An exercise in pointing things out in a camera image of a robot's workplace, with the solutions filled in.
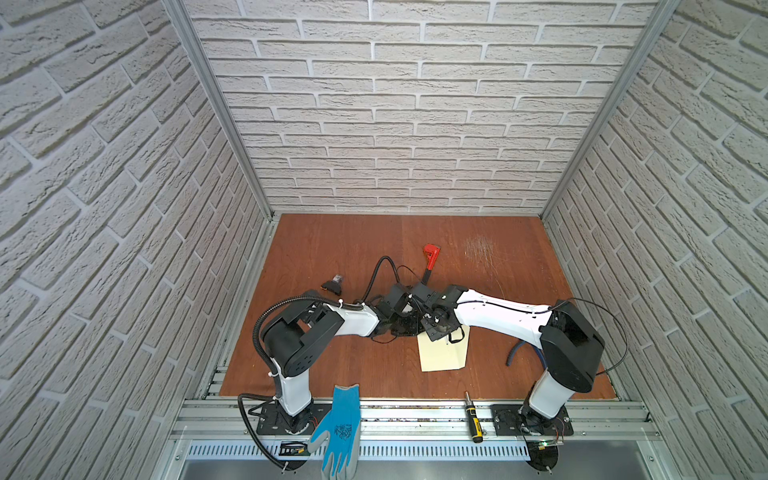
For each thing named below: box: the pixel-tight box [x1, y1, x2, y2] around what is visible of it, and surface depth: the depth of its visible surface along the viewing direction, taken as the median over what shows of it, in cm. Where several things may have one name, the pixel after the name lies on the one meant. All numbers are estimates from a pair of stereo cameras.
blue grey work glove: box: [308, 384, 361, 480], surface depth 72 cm
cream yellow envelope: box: [417, 325, 470, 372], surface depth 85 cm
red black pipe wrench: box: [420, 244, 441, 286], surface depth 108 cm
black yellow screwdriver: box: [464, 390, 484, 443], surface depth 74 cm
